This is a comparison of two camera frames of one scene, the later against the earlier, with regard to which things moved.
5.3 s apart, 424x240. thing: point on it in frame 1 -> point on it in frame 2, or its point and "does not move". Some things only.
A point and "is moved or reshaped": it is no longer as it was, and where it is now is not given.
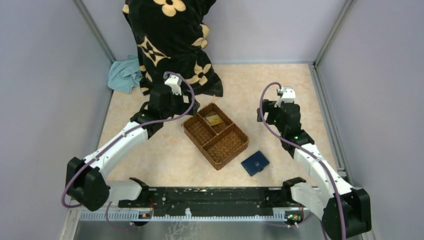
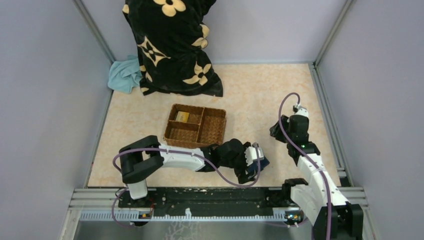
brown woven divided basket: [219, 143] is moved or reshaped
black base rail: [274, 197] does not move
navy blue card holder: [255, 163] does not move
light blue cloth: [124, 75] does not move
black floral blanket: [172, 36] does not move
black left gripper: [162, 96] -> [248, 172]
